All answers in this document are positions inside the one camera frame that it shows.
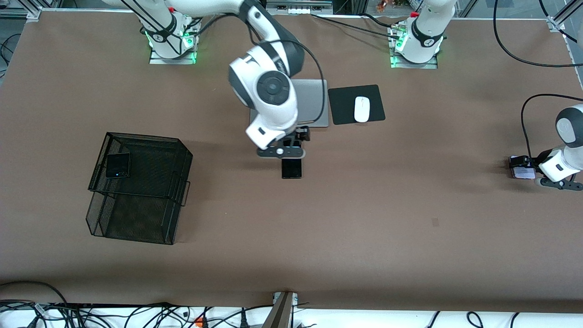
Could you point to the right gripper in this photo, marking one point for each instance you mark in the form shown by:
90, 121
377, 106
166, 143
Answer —
302, 134

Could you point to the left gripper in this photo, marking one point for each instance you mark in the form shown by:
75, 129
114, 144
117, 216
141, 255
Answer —
533, 161

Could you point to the white lavender flip phone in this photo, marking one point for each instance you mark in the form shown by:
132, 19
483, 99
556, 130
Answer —
524, 174

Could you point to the long black smartphone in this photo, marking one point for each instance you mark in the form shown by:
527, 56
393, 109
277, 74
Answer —
291, 168

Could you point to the small black flip phone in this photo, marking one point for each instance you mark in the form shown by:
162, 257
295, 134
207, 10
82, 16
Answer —
117, 165

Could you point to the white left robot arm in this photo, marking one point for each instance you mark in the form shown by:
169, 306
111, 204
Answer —
426, 27

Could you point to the silver closed laptop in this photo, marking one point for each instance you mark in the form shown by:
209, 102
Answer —
309, 100

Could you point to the black mouse pad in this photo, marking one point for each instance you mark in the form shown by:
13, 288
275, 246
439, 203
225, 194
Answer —
341, 107

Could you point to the white computer mouse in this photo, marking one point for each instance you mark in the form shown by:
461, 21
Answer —
362, 111

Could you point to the silver power strip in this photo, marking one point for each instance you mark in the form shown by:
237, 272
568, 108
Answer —
298, 10

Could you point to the black mesh two-tier tray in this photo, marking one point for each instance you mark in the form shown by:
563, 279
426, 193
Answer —
145, 182

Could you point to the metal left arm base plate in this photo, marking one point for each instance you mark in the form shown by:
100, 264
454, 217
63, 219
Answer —
430, 66

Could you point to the aluminium frame corner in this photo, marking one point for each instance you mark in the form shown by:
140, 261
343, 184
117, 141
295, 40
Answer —
556, 25
34, 14

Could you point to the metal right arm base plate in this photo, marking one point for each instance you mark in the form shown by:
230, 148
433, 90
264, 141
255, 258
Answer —
157, 60

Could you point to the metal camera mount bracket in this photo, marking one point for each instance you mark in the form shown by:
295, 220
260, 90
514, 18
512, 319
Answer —
282, 314

